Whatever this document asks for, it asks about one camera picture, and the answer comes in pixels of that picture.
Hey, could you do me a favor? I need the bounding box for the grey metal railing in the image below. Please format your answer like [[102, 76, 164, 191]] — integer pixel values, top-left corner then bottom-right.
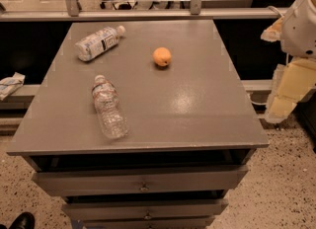
[[0, 0, 287, 22]]

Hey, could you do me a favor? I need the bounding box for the clear crinkled water bottle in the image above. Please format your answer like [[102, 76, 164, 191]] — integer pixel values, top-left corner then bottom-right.
[[92, 75, 128, 139]]

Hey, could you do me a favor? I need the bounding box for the orange fruit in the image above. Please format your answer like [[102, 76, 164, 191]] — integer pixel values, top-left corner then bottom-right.
[[152, 47, 172, 67]]

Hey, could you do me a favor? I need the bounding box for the grey drawer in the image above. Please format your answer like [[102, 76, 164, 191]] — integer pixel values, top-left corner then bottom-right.
[[62, 199, 228, 221], [84, 216, 215, 229], [33, 165, 248, 196]]

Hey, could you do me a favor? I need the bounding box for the middle grey drawer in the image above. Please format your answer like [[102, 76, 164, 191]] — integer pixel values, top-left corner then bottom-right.
[[62, 199, 228, 221]]

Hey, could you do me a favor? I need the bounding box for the black shoe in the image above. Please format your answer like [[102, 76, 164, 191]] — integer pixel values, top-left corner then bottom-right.
[[0, 212, 36, 229]]

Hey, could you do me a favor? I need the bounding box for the upper grey drawer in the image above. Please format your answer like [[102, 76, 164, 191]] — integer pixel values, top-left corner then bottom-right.
[[33, 165, 248, 196]]

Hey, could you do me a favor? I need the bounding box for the white packet on ledge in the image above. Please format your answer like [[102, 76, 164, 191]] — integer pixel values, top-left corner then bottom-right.
[[0, 72, 25, 101]]

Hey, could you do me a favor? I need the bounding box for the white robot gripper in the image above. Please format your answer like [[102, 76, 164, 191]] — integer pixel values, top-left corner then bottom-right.
[[261, 0, 316, 123]]

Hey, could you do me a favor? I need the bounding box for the white labelled plastic bottle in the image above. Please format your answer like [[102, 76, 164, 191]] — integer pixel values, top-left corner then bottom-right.
[[75, 26, 125, 61]]

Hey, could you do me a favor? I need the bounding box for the lower grey drawer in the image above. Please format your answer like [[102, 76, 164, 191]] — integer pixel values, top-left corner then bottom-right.
[[84, 216, 215, 229]]

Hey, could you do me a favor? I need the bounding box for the grey drawer cabinet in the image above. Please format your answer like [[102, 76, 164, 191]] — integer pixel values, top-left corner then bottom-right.
[[6, 20, 270, 229]]

